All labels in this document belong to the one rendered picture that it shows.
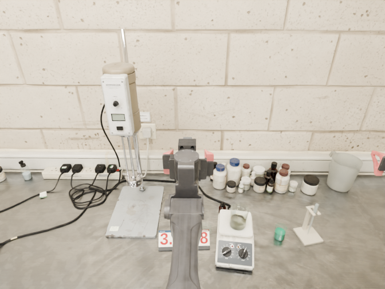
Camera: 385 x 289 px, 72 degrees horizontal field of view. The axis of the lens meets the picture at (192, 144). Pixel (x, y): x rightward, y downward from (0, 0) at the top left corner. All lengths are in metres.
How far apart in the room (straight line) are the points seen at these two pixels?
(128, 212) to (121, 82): 0.58
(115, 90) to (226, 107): 0.58
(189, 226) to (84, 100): 0.94
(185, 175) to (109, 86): 0.41
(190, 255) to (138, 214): 0.70
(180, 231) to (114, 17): 0.91
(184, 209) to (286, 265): 0.58
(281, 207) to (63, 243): 0.90
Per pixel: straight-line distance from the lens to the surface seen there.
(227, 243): 0.99
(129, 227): 1.13
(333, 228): 1.25
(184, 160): 0.58
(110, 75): 0.86
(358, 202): 1.43
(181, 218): 0.55
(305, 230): 1.18
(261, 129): 1.33
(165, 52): 1.18
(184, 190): 0.60
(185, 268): 0.48
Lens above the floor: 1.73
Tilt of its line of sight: 31 degrees down
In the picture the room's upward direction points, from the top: straight up
